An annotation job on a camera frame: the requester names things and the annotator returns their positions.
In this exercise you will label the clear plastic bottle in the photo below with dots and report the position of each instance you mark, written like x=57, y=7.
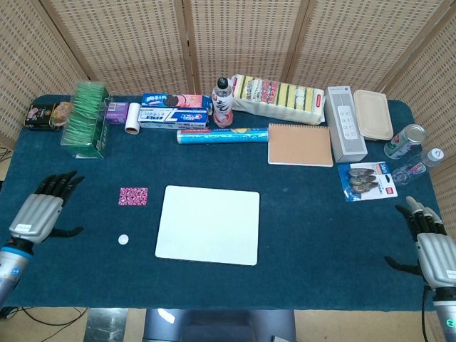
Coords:
x=418, y=165

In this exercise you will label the white lint roller refill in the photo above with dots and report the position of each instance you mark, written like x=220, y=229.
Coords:
x=132, y=119

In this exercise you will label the grey power strip box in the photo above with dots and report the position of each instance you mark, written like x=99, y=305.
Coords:
x=346, y=124

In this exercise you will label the yellow sponge multipack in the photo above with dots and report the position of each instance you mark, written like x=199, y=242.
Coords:
x=279, y=99

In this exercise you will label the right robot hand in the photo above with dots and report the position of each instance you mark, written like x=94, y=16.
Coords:
x=436, y=256

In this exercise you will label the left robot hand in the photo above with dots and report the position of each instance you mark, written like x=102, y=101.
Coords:
x=37, y=213

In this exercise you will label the pink patterned square packet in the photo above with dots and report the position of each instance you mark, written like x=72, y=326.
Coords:
x=133, y=196

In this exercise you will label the beige lidded food container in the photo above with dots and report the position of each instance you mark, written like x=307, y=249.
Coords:
x=373, y=114

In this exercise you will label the black tin can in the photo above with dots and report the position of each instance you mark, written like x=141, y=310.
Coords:
x=38, y=117

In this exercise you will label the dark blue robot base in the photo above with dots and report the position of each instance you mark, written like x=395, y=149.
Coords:
x=219, y=326

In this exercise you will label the orange snack cup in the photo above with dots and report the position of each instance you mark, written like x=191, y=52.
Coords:
x=62, y=113

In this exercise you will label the woven wooden folding screen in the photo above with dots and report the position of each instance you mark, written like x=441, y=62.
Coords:
x=142, y=39

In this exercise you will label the brown spiral notebook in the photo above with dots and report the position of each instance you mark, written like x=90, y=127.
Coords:
x=300, y=145

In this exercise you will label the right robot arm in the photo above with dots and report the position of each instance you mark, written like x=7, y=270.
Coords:
x=447, y=317

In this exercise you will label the green tea bag box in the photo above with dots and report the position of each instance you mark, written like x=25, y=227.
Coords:
x=85, y=121

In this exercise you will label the pink white drink bottle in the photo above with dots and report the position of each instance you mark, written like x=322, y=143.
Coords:
x=223, y=105

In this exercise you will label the blue pink cookie box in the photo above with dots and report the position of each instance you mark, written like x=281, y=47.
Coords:
x=174, y=100

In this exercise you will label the white rectangular board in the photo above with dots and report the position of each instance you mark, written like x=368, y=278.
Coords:
x=208, y=225

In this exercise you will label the purple small box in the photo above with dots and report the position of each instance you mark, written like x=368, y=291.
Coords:
x=117, y=113

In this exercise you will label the blue cling film roll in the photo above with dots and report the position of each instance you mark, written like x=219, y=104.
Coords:
x=222, y=136

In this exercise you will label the white blue toothpaste box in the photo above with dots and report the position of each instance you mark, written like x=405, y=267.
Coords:
x=172, y=118

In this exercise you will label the green drink can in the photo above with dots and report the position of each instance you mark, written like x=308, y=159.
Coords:
x=404, y=142

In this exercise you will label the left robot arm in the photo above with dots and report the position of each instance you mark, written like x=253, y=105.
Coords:
x=10, y=269

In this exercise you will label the blue blister pack hooks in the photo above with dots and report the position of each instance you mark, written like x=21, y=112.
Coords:
x=367, y=181

